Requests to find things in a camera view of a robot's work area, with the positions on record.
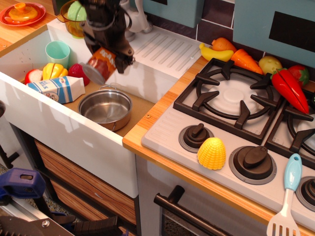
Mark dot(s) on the red toy chili pepper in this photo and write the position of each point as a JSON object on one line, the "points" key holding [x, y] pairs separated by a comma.
{"points": [[285, 83]]}

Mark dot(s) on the yellow toy corn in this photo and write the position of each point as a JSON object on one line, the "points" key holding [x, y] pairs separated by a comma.
{"points": [[212, 154]]}

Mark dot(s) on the red orange toy plate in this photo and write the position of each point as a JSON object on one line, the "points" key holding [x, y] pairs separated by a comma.
{"points": [[6, 20]]}

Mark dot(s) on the white toy sink basin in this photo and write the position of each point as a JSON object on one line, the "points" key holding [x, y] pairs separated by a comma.
{"points": [[161, 59]]}

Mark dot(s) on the grey toy faucet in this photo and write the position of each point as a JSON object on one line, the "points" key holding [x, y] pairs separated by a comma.
{"points": [[136, 19]]}

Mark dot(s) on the yellow toy banana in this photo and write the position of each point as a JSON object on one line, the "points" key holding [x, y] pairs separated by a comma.
{"points": [[210, 54]]}

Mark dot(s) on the toy milk carton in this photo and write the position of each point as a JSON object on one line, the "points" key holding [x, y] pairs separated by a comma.
{"points": [[64, 89]]}

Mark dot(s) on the black stove knob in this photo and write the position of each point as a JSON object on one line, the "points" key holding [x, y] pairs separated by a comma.
{"points": [[306, 193], [192, 137], [253, 165]]}

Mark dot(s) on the black left stove knob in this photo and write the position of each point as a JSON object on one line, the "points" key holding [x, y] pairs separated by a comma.
{"points": [[192, 137]]}

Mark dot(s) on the mint green plastic cup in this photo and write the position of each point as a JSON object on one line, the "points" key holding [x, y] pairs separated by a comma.
{"points": [[58, 52]]}

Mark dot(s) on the black right stove knob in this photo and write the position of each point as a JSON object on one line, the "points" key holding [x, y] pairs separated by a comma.
{"points": [[306, 193]]}

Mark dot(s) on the orange toy carrot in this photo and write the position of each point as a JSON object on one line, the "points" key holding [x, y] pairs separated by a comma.
{"points": [[222, 44], [242, 59]]}

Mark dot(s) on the black left stove grate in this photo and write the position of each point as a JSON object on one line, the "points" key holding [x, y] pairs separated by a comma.
{"points": [[232, 99]]}

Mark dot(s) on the green toy lettuce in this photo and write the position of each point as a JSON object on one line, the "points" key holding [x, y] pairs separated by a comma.
{"points": [[76, 12]]}

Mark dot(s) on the black middle stove knob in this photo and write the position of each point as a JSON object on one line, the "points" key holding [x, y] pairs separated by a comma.
{"points": [[253, 165]]}

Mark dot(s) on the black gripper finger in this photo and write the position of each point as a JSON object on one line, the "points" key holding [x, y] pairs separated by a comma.
{"points": [[91, 44], [124, 58]]}

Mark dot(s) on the red toy strawberry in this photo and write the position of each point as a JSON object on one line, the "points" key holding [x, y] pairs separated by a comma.
{"points": [[300, 73]]}

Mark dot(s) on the black stove grate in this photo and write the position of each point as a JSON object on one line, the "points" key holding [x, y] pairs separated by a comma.
{"points": [[232, 99], [294, 132]]}

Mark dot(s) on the orange toy pot lid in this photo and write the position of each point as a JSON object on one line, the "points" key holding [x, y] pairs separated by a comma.
{"points": [[22, 12]]}

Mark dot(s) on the blue white toy spatula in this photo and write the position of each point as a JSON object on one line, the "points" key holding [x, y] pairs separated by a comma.
{"points": [[283, 224]]}

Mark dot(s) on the blue clamp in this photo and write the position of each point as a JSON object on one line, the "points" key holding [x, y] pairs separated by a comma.
{"points": [[21, 184]]}

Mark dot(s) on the orange toy beans can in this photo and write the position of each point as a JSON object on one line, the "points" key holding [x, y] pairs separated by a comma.
{"points": [[100, 66]]}

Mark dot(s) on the black right stove grate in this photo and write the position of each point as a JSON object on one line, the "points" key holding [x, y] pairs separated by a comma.
{"points": [[294, 132]]}

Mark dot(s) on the stainless steel pot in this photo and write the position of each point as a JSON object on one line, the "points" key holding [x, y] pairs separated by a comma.
{"points": [[107, 107]]}

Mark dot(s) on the red toy apple half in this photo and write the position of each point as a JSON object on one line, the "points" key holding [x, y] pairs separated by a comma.
{"points": [[76, 71]]}

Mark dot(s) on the yellow toy potato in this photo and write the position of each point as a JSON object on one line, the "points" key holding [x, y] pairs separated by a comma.
{"points": [[269, 64]]}

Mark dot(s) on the orange toy carrot front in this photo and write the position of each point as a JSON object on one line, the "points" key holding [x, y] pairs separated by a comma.
{"points": [[242, 59]]}

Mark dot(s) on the black oven door handle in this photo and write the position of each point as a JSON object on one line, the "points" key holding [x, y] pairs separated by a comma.
{"points": [[170, 204]]}

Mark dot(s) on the orange transparent measuring cup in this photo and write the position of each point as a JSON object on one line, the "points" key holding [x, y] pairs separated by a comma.
{"points": [[73, 27]]}

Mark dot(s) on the orange toy carrot back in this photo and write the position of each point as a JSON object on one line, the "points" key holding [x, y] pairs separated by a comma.
{"points": [[222, 44]]}

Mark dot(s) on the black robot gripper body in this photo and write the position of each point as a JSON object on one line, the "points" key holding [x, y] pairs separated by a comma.
{"points": [[105, 23]]}

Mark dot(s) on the yellow toy bell pepper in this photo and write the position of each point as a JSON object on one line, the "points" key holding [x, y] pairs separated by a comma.
{"points": [[53, 70]]}

